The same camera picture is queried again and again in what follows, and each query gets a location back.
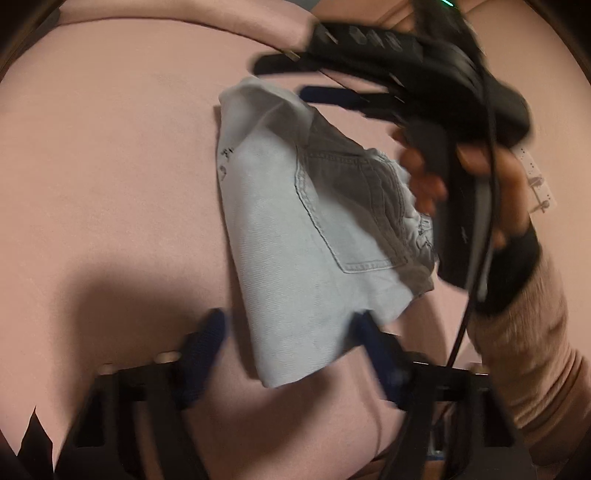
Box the light blue strawberry pants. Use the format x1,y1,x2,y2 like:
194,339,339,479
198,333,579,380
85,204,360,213
216,78,435,388

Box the pink sleeved right forearm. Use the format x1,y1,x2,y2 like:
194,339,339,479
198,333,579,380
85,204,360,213
468,253,590,478

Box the right hand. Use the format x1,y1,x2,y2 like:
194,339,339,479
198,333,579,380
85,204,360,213
390,124,532,250

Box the pink blanket roll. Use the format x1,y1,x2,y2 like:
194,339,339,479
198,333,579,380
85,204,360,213
59,0,315,50

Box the white power strip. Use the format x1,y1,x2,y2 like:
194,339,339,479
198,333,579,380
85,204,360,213
512,146,557,214

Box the pink bed mattress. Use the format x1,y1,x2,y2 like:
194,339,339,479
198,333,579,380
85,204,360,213
1,15,307,441

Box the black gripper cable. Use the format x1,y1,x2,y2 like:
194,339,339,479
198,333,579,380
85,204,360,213
386,8,502,480

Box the black wrist strap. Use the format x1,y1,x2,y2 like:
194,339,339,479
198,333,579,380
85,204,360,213
475,221,542,317

